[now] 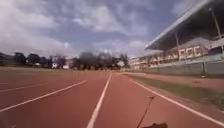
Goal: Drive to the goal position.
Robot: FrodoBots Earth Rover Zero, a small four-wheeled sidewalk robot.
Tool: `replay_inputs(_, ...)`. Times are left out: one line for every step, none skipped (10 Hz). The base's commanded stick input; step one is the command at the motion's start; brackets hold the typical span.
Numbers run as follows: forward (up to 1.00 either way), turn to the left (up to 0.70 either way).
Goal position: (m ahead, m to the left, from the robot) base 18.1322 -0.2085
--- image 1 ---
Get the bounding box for row of trees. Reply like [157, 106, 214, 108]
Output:
[0, 51, 131, 71]

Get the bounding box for red running track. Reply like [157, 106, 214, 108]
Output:
[0, 67, 224, 128]

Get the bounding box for grass strip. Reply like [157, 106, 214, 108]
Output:
[125, 73, 224, 111]

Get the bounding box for grey perimeter fence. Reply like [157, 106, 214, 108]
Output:
[133, 55, 224, 76]

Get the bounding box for grandstand building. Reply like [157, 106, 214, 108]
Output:
[128, 0, 224, 72]

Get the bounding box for brown dirt strip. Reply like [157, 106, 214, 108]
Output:
[133, 72, 224, 90]

